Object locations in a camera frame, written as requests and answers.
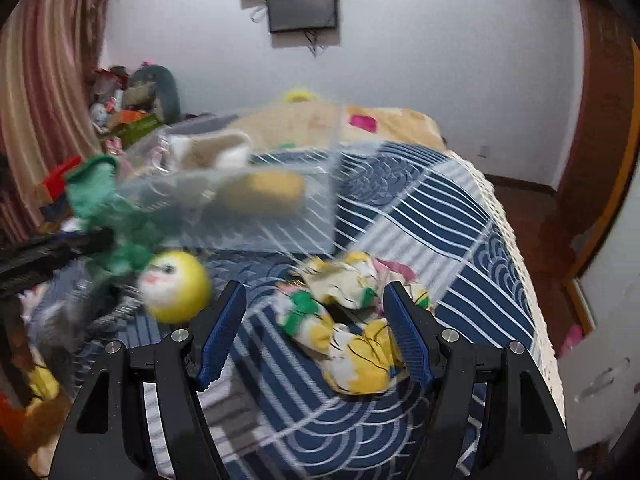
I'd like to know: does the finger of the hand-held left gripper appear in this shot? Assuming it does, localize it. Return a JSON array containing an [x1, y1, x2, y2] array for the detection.
[[0, 227, 117, 295]]

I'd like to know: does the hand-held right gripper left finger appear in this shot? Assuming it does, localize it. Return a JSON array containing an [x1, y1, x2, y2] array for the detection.
[[47, 280, 248, 480]]

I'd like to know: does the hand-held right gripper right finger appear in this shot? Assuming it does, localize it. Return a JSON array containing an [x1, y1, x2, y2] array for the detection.
[[382, 281, 576, 480]]

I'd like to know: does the yellow and white printed plush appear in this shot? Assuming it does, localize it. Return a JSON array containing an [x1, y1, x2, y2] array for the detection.
[[276, 251, 435, 397]]

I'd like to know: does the green doll with yellow head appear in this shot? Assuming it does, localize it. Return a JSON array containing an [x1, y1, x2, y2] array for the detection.
[[65, 155, 213, 324]]

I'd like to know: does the clear plastic storage box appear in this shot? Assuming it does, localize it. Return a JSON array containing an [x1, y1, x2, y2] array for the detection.
[[112, 104, 347, 257]]

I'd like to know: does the blue patterned bed quilt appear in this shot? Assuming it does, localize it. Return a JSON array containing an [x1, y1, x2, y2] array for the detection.
[[30, 140, 557, 480]]

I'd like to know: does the yellow and orange plush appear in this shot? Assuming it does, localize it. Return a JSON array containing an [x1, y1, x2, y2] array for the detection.
[[0, 350, 66, 466]]

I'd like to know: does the yellow-brown plush toy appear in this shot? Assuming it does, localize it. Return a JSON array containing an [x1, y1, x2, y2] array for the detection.
[[212, 170, 307, 217]]

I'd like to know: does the pile of assorted toys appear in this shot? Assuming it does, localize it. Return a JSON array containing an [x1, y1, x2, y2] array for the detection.
[[86, 62, 171, 153]]

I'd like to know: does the pink cloth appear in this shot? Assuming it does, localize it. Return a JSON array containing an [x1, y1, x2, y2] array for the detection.
[[559, 323, 586, 358]]

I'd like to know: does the striped curtain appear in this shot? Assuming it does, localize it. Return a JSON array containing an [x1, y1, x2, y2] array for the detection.
[[0, 0, 117, 243]]

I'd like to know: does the white and beige plush toy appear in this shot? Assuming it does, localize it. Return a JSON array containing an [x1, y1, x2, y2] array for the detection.
[[167, 129, 252, 171]]

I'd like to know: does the white cabinet door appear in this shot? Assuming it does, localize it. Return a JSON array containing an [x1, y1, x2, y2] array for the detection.
[[556, 280, 640, 453]]

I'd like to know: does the grey-blue plush dinosaur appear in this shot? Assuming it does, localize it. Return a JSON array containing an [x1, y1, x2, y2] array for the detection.
[[127, 64, 182, 123]]

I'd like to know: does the wooden door frame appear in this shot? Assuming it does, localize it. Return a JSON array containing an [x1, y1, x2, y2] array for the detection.
[[530, 0, 640, 283]]

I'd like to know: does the small wall monitor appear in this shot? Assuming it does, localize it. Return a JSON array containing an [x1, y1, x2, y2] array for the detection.
[[266, 0, 339, 34]]

